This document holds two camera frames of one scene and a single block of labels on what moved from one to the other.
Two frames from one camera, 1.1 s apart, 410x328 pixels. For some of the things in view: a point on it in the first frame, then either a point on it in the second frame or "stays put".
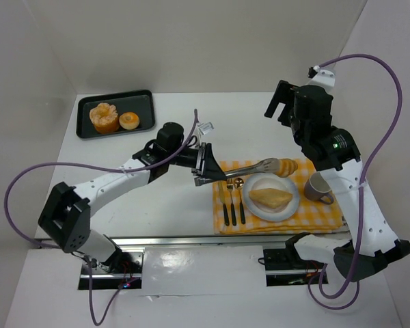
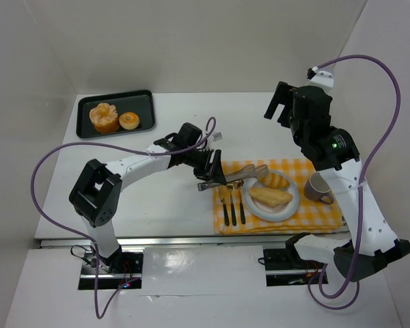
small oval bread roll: x=286 y=167 → x=275 y=180
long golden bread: x=270 y=197 stays put
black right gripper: x=279 y=99 stays put
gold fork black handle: x=229 y=186 stays put
